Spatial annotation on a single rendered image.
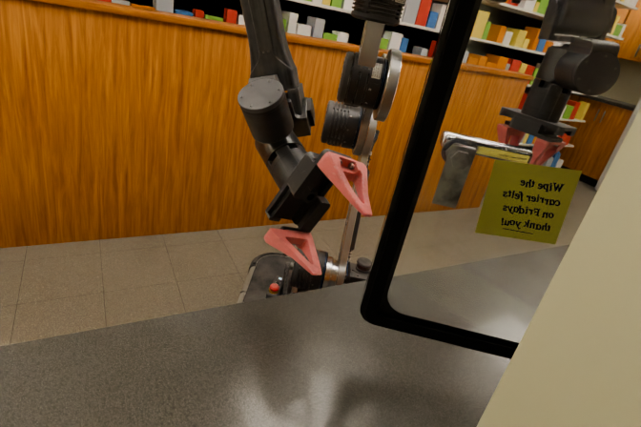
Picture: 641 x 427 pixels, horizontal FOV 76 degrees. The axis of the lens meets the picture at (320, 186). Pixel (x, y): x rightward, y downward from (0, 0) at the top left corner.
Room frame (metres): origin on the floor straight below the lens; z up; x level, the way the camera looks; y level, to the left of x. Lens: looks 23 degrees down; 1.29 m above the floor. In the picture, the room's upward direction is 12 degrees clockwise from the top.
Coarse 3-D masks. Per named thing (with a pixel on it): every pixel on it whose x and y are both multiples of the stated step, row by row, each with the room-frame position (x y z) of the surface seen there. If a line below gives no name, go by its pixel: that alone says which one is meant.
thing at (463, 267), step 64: (448, 0) 0.37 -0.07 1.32; (512, 0) 0.36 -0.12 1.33; (576, 0) 0.36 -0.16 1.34; (640, 0) 0.36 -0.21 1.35; (512, 64) 0.36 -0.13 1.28; (576, 64) 0.36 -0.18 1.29; (640, 64) 0.35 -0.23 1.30; (448, 128) 0.36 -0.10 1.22; (512, 128) 0.36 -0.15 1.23; (576, 128) 0.36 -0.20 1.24; (512, 192) 0.36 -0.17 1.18; (576, 192) 0.35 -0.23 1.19; (448, 256) 0.36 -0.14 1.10; (512, 256) 0.36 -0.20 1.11; (448, 320) 0.36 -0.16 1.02; (512, 320) 0.35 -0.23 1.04
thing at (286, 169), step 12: (288, 156) 0.48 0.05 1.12; (300, 156) 0.48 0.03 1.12; (312, 156) 0.44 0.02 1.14; (276, 168) 0.48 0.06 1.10; (288, 168) 0.47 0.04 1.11; (276, 180) 0.47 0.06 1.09; (288, 180) 0.45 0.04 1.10; (324, 180) 0.48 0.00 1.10; (288, 192) 0.45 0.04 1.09; (312, 192) 0.45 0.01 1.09; (324, 192) 0.47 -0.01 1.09; (276, 204) 0.45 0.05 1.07; (288, 204) 0.46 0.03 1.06; (300, 204) 0.47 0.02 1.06; (276, 216) 0.45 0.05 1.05; (288, 216) 0.47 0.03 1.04
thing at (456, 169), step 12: (456, 144) 0.36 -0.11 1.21; (456, 156) 0.34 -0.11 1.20; (468, 156) 0.34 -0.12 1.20; (444, 168) 0.35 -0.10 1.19; (456, 168) 0.34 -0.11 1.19; (468, 168) 0.34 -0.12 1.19; (444, 180) 0.34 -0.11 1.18; (456, 180) 0.34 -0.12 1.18; (444, 192) 0.34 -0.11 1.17; (456, 192) 0.34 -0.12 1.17; (444, 204) 0.34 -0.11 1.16; (456, 204) 0.34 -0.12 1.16
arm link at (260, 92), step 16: (256, 80) 0.51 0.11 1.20; (272, 80) 0.50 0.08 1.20; (240, 96) 0.48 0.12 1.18; (256, 96) 0.48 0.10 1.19; (272, 96) 0.48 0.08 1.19; (256, 112) 0.46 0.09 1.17; (272, 112) 0.47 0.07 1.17; (288, 112) 0.50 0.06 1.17; (304, 112) 0.57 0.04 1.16; (256, 128) 0.48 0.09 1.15; (272, 128) 0.48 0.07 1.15; (288, 128) 0.50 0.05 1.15; (304, 128) 0.57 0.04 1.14
